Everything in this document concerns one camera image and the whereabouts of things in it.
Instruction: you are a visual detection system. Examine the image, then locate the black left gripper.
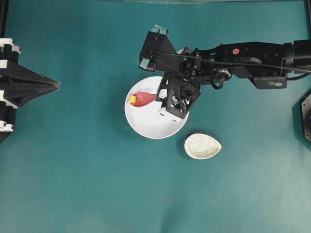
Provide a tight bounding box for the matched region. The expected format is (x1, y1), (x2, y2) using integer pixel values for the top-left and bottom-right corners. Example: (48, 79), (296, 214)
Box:
(0, 38), (60, 143)

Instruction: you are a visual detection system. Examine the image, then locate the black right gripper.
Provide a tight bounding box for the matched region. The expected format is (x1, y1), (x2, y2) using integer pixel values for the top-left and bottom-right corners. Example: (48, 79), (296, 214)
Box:
(155, 47), (216, 119)

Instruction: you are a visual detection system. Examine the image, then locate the pink spoon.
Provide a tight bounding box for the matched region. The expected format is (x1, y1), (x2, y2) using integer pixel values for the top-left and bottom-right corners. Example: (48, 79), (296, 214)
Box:
(130, 92), (156, 107)

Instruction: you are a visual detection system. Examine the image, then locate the yellow hexagonal prism block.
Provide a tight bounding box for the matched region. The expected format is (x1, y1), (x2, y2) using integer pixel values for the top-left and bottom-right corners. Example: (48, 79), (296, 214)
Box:
(129, 95), (137, 103)

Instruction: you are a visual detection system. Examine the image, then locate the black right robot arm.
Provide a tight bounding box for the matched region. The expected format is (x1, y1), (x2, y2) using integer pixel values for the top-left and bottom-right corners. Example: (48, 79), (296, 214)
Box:
(148, 40), (311, 119)

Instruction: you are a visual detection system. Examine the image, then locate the white bowl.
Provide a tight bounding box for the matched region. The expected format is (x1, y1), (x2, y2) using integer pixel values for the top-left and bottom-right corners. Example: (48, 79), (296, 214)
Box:
(124, 76), (189, 139)

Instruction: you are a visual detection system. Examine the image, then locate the speckled white spoon rest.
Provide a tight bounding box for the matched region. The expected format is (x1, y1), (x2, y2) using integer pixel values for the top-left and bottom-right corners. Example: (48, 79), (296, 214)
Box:
(184, 133), (222, 160)

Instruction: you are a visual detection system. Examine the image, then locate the green table mat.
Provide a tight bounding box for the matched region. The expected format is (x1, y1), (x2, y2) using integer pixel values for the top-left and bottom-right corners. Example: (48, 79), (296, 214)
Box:
(0, 0), (311, 233)

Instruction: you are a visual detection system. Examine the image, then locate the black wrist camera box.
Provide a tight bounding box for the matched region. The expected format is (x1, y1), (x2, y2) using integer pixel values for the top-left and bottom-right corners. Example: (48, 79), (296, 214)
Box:
(139, 25), (180, 72)

